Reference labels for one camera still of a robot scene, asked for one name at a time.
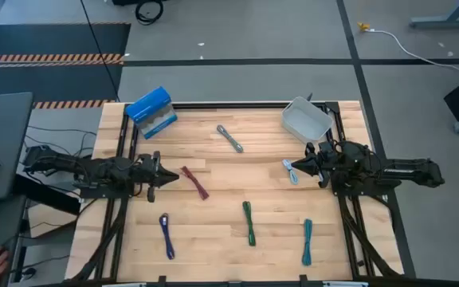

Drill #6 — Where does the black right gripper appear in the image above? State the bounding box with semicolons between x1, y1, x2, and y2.
292;142;336;189

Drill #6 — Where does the red braided USB-C cable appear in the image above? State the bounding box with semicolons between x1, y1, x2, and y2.
179;165;210;201

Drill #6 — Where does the grey braided USB-C cable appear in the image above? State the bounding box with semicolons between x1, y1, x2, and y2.
216;124;245;154

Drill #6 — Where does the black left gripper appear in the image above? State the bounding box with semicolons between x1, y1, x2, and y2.
136;151;181;202

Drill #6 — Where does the black aluminium table frame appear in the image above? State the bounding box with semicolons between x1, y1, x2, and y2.
69;101;418;287

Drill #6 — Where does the black coiled cable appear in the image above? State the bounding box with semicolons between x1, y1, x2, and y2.
134;0;165;26

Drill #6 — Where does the grey table leg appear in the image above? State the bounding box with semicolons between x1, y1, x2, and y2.
409;0;459;29

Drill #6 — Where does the navy blue USB-C cable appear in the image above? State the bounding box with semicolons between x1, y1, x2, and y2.
159;213;176;261

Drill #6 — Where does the white floor cable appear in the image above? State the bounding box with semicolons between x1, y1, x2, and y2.
367;28;459;82

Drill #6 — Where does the blue DualShock controller box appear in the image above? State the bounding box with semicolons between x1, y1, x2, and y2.
124;85;179;140

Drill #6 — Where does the silver aluminium bar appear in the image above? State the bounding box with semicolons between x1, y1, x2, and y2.
101;281;147;287
323;281;370;287

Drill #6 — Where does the white plastic bin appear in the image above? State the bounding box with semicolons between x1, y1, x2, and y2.
280;96;334;144

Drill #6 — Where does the black hazard-striped floor mat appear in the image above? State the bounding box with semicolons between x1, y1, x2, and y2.
0;22;131;109

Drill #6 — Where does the thin black hanging cable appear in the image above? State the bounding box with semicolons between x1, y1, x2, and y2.
80;0;120;103

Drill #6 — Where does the dark grey desk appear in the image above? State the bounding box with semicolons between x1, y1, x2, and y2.
0;92;34;287

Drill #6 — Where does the green braided USB-C cable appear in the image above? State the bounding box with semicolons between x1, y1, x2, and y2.
241;200;257;247

